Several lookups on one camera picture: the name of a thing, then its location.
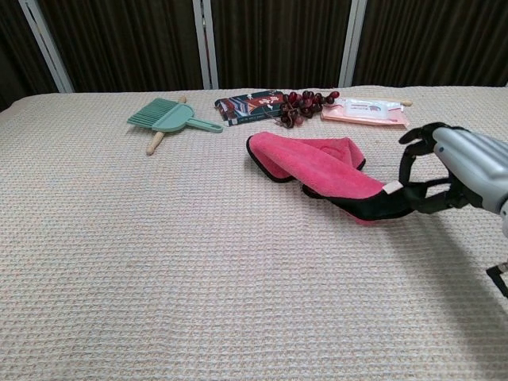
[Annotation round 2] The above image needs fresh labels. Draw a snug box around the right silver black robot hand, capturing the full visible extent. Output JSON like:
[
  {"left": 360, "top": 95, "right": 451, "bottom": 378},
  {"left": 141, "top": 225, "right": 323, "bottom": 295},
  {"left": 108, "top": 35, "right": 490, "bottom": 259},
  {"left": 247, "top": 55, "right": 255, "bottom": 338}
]
[{"left": 398, "top": 121, "right": 508, "bottom": 217}]

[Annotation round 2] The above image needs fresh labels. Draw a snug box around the pink microfiber cloth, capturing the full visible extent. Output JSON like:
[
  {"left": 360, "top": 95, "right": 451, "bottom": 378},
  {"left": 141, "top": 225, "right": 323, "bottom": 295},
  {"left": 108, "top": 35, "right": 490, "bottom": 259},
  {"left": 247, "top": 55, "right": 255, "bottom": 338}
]
[{"left": 245, "top": 132, "right": 416, "bottom": 227}]

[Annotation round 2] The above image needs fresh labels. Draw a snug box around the pink wet wipes pack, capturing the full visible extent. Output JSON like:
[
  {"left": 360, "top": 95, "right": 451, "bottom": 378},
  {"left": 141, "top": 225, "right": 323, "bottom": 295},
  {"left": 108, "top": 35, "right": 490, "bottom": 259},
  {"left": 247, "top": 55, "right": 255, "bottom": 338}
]
[{"left": 320, "top": 97, "right": 410, "bottom": 129}]

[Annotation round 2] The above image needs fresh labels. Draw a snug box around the dark ribbed partition panel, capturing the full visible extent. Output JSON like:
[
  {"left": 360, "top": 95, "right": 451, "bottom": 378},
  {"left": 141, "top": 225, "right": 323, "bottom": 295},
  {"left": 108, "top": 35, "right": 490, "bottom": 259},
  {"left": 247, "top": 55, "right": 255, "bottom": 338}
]
[
  {"left": 0, "top": 0, "right": 60, "bottom": 112},
  {"left": 210, "top": 0, "right": 352, "bottom": 90},
  {"left": 37, "top": 0, "right": 206, "bottom": 93},
  {"left": 352, "top": 0, "right": 508, "bottom": 87}
]

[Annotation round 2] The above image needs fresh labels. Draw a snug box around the dark red grape bunch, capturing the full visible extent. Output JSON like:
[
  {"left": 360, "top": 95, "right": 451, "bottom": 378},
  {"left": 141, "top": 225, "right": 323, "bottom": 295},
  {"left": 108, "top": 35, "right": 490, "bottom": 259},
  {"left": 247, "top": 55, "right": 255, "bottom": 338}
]
[{"left": 273, "top": 90, "right": 341, "bottom": 130}]

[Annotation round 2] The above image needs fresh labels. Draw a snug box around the dark printed card box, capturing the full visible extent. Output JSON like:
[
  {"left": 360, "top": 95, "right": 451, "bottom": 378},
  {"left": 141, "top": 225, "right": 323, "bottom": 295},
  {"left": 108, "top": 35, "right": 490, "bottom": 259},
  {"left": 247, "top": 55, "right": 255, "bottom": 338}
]
[{"left": 214, "top": 89, "right": 287, "bottom": 127}]

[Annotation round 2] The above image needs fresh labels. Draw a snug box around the beige woven tablecloth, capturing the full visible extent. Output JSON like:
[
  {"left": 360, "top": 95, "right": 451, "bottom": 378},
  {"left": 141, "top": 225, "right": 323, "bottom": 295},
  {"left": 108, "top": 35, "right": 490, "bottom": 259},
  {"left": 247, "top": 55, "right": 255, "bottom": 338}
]
[{"left": 0, "top": 84, "right": 508, "bottom": 381}]

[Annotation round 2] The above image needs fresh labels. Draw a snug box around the green plastic hand brush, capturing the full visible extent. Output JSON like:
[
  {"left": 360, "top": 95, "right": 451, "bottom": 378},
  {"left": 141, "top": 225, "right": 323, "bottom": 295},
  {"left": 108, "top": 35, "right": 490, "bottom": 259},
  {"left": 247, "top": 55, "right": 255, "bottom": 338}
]
[{"left": 126, "top": 98, "right": 225, "bottom": 135}]

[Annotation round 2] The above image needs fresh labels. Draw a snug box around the thick wooden stick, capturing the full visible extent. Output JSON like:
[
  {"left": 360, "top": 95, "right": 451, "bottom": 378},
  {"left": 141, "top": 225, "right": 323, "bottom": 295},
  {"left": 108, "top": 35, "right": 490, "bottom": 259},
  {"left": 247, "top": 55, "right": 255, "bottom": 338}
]
[{"left": 145, "top": 94, "right": 187, "bottom": 156}]

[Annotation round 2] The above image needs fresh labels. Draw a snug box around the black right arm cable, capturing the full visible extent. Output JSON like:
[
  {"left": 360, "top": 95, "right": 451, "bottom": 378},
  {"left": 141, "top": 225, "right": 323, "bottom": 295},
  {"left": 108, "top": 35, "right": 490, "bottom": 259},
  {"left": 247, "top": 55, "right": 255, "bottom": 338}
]
[{"left": 486, "top": 260, "right": 508, "bottom": 299}]

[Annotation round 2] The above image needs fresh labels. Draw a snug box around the grey metal partition post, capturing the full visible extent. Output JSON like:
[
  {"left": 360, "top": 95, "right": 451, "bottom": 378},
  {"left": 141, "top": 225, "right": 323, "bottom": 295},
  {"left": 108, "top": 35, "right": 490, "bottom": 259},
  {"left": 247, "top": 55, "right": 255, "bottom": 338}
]
[
  {"left": 17, "top": 0, "right": 75, "bottom": 94},
  {"left": 338, "top": 0, "right": 368, "bottom": 88},
  {"left": 191, "top": 0, "right": 220, "bottom": 90}
]

